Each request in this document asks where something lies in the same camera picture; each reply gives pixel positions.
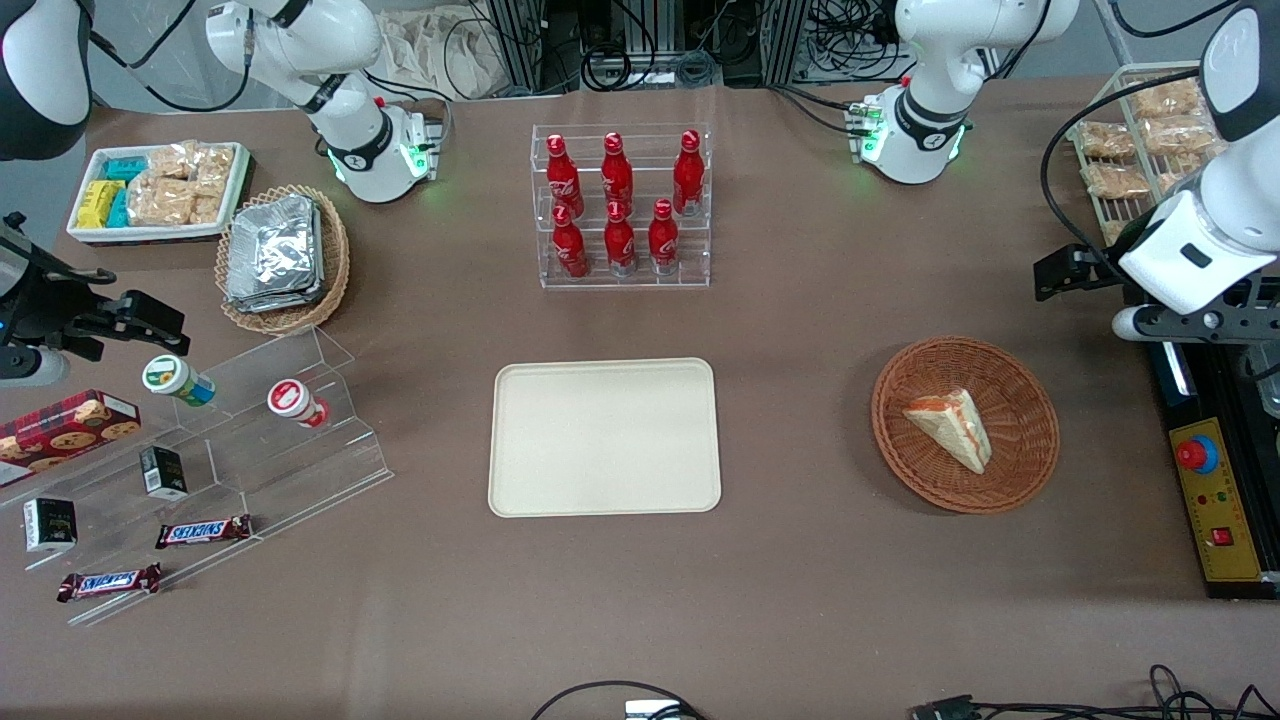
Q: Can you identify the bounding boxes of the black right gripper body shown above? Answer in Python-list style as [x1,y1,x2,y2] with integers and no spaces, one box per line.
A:
[0,238,128,363]

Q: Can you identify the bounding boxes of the brown wicker basket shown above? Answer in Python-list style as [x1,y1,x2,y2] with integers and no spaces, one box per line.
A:
[870,335,1062,516]

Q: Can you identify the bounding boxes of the light wicker basket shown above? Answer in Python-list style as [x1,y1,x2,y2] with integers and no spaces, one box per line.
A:
[214,184,352,337]

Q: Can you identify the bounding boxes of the wrapped triangular sandwich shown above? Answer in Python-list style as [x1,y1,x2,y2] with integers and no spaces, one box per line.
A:
[902,387,994,476]

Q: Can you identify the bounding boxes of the beige plastic tray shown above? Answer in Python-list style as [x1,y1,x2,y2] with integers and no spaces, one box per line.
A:
[487,356,724,519]

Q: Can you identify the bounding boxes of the green lid yogurt cup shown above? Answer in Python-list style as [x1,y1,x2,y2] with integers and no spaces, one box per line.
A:
[140,353,218,408]

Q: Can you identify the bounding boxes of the black yellow control box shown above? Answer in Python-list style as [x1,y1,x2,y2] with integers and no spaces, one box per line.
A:
[1147,338,1280,602]

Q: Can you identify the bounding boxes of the white rectangular snack bin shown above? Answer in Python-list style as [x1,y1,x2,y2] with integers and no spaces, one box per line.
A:
[66,141,252,245]

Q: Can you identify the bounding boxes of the yellow snack packet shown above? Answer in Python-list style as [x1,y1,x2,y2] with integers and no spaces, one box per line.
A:
[76,179,124,230]

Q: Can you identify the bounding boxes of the red tartan cookie box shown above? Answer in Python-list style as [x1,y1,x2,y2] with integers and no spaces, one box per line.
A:
[0,389,142,489]

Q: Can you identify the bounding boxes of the clear rice cracker packet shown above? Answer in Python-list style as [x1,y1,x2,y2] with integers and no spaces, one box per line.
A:
[194,144,237,197]
[147,141,203,182]
[126,177,225,227]

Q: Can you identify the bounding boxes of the silver foil packet stack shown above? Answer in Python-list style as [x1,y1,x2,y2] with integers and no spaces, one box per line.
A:
[225,194,326,315]

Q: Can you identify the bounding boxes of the red emergency stop button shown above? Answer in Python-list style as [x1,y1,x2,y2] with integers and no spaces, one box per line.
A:
[1175,435,1222,476]

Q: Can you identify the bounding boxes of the small black carton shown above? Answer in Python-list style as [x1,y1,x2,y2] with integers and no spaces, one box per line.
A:
[138,445,190,501]

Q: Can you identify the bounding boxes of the red lid yogurt cup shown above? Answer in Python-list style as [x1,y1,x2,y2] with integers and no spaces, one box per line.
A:
[266,377,332,430]

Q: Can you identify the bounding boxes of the clear acrylic stepped display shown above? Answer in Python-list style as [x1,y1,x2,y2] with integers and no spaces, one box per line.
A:
[0,325,397,628]

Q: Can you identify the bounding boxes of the black carton with white side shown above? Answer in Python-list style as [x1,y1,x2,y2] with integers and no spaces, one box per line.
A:
[22,496,79,555]

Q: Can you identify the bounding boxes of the snickers chocolate bar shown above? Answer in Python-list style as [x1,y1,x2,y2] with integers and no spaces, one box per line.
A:
[154,514,254,550]
[56,562,164,604]

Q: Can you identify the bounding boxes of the red cola bottle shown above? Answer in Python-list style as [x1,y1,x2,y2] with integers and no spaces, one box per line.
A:
[603,199,639,279]
[550,204,591,280]
[671,128,707,218]
[647,197,682,277]
[545,133,586,220]
[600,130,636,215]

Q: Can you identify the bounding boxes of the beige cloth bag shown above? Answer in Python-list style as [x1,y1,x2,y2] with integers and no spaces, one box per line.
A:
[374,6,503,102]

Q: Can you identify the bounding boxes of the clear acrylic bottle rack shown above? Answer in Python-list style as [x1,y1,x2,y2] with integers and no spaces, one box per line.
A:
[529,122,714,292]

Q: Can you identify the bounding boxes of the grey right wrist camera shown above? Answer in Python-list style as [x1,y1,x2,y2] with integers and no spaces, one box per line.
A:
[0,344,72,390]

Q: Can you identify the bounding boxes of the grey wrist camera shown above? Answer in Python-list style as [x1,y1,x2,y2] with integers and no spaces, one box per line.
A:
[0,344,72,390]
[1112,304,1169,344]

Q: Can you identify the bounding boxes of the white wire rack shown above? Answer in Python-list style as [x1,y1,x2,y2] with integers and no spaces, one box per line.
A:
[1073,61,1280,251]

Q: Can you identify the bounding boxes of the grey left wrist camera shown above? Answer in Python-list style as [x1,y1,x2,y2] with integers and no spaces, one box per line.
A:
[1112,304,1169,344]

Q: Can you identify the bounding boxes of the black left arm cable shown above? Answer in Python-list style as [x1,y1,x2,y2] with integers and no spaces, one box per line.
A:
[1039,64,1203,293]

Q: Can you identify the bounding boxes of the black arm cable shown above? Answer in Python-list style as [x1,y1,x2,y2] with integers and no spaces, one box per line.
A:
[88,0,253,114]
[1039,64,1203,293]

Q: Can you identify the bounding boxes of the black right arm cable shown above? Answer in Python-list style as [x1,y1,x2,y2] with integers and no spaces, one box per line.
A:
[88,0,253,114]

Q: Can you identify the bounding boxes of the aluminium frame post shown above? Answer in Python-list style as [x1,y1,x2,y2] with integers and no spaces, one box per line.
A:
[480,0,547,97]
[764,0,812,87]

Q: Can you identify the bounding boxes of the black cable bundle with plug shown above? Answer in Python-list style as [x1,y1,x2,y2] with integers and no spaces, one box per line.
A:
[908,663,1280,720]

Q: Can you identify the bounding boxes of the black looped cable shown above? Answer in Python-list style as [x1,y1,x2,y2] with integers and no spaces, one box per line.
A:
[529,679,707,720]

